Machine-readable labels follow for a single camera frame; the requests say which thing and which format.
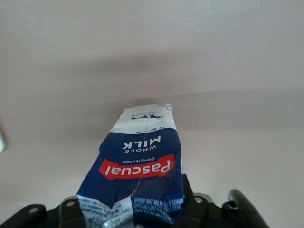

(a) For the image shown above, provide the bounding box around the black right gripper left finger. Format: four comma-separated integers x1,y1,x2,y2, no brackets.
0,195,86,228

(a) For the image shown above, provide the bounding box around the cream plastic serving tray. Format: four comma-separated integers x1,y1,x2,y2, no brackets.
0,125,6,153

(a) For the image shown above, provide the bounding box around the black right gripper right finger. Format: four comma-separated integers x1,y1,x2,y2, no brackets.
173,174,229,228

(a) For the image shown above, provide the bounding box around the blue white milk carton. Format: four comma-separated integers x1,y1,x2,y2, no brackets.
76,102,185,228

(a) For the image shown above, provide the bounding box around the table cover mat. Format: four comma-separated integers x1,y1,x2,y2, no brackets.
0,0,304,228

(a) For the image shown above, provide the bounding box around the black right arm wrist cable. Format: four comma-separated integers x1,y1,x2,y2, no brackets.
223,189,272,228

